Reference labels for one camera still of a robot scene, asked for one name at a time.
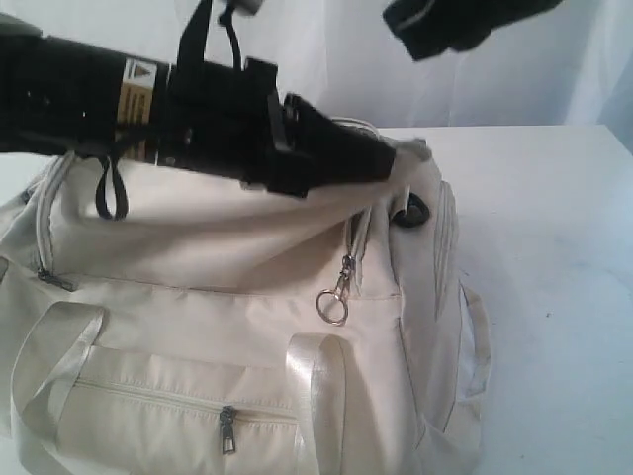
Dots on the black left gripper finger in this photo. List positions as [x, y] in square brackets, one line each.
[321, 152]

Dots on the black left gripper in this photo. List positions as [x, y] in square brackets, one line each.
[194, 115]

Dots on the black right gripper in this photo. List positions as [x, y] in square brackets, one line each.
[428, 28]

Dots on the cream fabric duffel bag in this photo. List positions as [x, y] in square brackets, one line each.
[220, 330]

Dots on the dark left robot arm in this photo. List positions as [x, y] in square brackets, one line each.
[20, 83]

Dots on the white backdrop curtain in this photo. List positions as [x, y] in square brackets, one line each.
[570, 66]

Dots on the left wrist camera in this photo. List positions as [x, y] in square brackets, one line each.
[247, 8]

